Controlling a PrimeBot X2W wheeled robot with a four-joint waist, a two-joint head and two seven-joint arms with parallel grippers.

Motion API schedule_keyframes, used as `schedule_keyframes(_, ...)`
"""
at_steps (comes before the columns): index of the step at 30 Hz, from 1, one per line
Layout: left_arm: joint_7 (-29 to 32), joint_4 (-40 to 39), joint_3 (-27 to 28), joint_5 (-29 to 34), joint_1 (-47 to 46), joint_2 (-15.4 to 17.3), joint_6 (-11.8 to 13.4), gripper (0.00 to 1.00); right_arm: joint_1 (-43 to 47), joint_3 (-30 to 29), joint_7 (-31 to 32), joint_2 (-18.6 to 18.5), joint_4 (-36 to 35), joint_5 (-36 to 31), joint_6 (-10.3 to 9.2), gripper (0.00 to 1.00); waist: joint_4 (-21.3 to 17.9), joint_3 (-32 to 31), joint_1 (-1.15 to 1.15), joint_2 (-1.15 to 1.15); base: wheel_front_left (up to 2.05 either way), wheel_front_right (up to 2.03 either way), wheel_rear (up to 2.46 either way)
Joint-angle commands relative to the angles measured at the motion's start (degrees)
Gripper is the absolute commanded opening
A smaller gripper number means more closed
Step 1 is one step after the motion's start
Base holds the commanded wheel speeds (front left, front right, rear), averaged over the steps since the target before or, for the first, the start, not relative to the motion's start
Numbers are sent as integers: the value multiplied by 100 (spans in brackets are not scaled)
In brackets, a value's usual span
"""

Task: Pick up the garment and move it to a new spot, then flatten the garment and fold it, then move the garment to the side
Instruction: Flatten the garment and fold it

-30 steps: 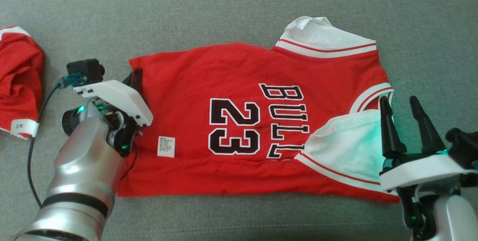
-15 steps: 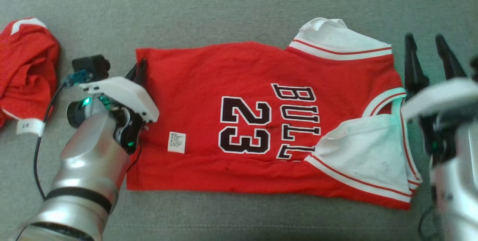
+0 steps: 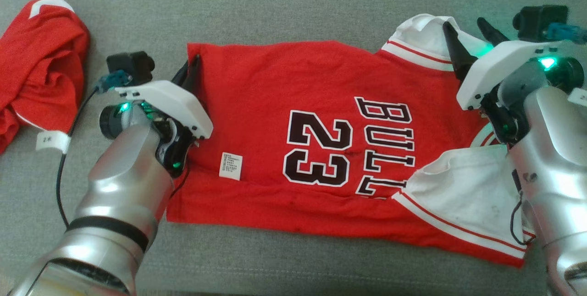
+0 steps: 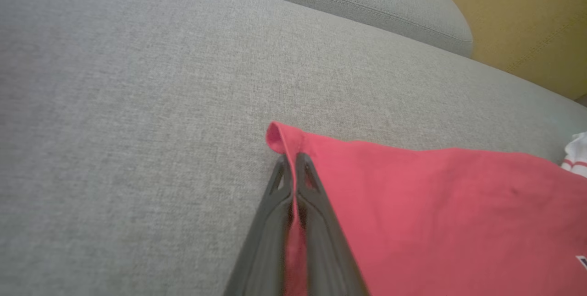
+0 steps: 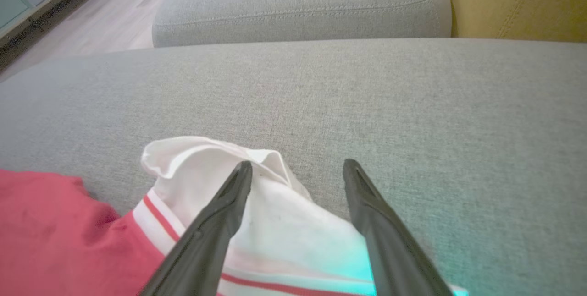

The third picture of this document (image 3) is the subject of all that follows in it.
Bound white cable label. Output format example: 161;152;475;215
36;130;72;154
568;88;587;107

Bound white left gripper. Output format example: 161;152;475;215
115;55;214;178

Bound white right cable label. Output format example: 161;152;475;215
568;88;587;107

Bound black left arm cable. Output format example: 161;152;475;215
56;71;132;229

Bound grey sofa seat cushion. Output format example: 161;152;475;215
0;0;587;296

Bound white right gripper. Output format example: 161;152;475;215
443;17;574;144

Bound white left cable label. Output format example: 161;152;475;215
36;130;72;154

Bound red Bulls basketball jersey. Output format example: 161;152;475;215
166;14;537;269

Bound red Bulls basketball shorts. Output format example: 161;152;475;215
0;0;91;154

